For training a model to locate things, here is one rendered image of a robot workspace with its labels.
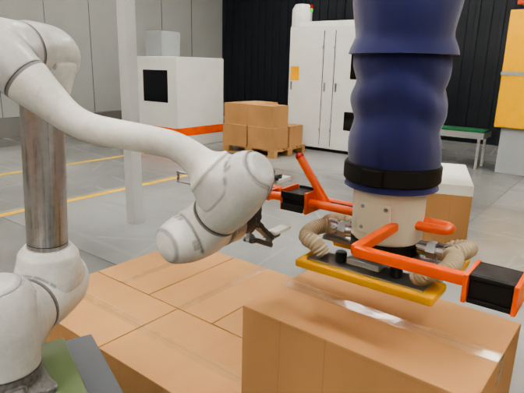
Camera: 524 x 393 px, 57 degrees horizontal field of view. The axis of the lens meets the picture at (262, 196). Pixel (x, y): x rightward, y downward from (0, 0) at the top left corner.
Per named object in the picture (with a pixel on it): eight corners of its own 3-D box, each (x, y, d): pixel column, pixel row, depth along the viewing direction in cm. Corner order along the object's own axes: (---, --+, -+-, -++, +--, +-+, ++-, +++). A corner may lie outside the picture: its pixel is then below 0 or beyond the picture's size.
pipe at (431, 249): (469, 254, 121) (472, 232, 119) (436, 288, 102) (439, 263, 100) (346, 226, 141) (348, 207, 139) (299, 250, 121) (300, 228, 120)
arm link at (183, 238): (217, 259, 109) (250, 228, 102) (165, 281, 97) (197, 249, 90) (192, 220, 112) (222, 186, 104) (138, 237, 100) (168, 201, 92)
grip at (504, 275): (525, 299, 83) (529, 271, 81) (515, 318, 76) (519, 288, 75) (473, 285, 88) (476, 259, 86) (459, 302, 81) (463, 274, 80)
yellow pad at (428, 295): (446, 292, 109) (449, 270, 107) (431, 308, 101) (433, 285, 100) (315, 254, 128) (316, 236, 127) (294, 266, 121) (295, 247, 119)
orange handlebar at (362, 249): (508, 245, 106) (511, 229, 105) (470, 292, 83) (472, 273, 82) (200, 180, 160) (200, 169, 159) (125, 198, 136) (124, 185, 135)
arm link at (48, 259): (1, 331, 126) (49, 293, 147) (59, 341, 124) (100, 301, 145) (-22, 15, 105) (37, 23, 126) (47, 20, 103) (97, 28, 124)
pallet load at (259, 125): (304, 151, 932) (306, 104, 909) (273, 158, 854) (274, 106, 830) (255, 144, 1002) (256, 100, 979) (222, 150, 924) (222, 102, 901)
